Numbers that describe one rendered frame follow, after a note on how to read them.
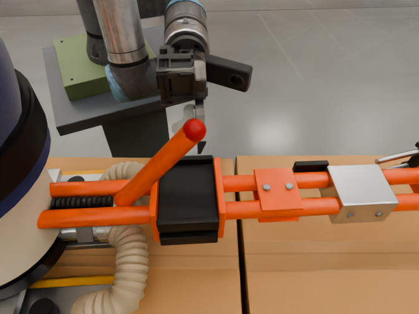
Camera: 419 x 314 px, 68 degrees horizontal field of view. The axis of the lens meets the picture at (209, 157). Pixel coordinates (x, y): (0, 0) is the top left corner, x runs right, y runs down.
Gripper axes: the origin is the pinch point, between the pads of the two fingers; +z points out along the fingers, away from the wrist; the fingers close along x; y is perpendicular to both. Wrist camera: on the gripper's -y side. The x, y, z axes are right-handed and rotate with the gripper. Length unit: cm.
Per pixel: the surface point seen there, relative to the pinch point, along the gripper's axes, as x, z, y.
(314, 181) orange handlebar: 0.6, 12.4, -13.4
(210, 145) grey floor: -109, -96, -10
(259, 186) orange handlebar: 1.4, 13.3, -6.0
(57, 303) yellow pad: -10.3, 21.6, 20.1
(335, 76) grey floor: -109, -163, -111
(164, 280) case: -12.9, 18.8, 6.7
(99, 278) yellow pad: -10.9, 18.7, 15.4
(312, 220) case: -12.9, 10.6, -17.3
